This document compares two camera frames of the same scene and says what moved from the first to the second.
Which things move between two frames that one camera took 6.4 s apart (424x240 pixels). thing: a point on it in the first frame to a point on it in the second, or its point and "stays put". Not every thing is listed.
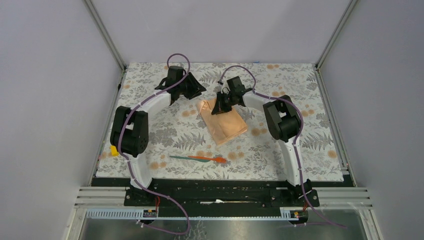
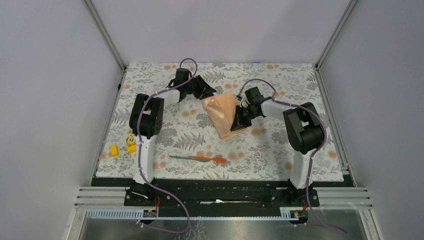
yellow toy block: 114,151 stays put
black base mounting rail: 162,194 stays put
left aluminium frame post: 92,9 stays put
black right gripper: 220,107 to 239,123
